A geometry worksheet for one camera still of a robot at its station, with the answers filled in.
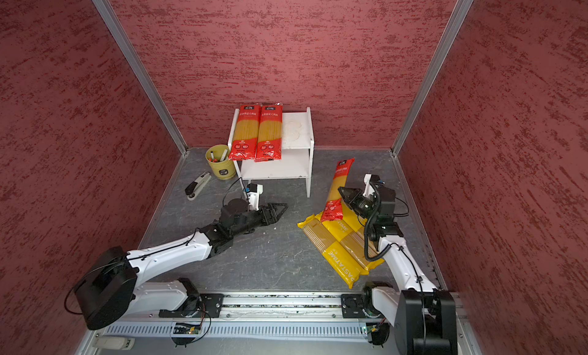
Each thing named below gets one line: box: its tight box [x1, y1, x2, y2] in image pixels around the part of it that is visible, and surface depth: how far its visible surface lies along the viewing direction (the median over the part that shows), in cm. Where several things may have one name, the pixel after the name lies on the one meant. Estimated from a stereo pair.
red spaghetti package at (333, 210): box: [320, 157, 356, 222], surface depth 81 cm
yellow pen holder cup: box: [205, 143, 236, 180], surface depth 102 cm
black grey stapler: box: [184, 171, 213, 202], surface depth 105 cm
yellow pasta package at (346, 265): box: [297, 214, 370, 290], surface depth 86 cm
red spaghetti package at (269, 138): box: [254, 102, 284, 163], surface depth 79 cm
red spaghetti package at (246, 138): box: [228, 104, 262, 161], surface depth 79 cm
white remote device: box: [92, 336, 136, 351], surface depth 67 cm
